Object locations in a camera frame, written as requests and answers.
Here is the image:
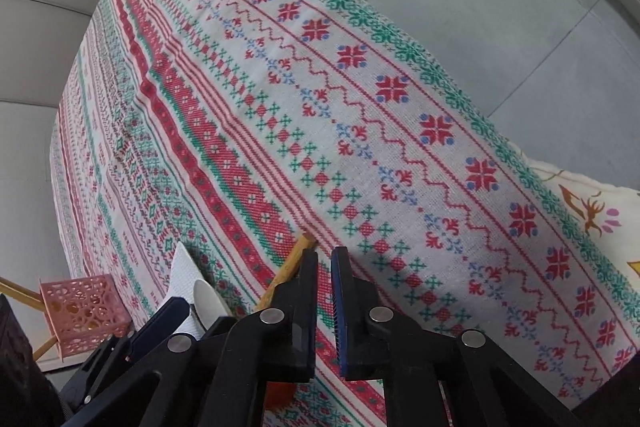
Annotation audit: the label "wooden chopstick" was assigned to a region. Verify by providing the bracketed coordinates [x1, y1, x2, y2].
[0, 276, 44, 302]
[255, 232, 317, 312]
[32, 333, 57, 359]

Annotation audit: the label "deer print cushion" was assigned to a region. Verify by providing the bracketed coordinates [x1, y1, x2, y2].
[524, 156, 640, 299]

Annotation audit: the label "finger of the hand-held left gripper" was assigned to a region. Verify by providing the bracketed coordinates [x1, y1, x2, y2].
[61, 336, 133, 414]
[126, 296, 194, 361]

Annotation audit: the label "pink perforated utensil holder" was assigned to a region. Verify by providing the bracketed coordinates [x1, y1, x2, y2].
[39, 273, 132, 356]

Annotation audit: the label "patterned striped tablecloth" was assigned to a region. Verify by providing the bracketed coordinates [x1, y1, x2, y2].
[49, 0, 640, 427]

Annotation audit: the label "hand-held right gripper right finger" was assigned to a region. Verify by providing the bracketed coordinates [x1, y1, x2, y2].
[330, 246, 587, 427]

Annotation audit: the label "white plastic spoon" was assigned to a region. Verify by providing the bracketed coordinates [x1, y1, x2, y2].
[192, 279, 234, 326]

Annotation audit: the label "white kitchen cabinets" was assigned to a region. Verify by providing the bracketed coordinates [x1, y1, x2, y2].
[0, 0, 168, 280]

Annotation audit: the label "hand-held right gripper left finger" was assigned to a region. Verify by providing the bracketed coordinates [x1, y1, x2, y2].
[65, 248, 319, 427]

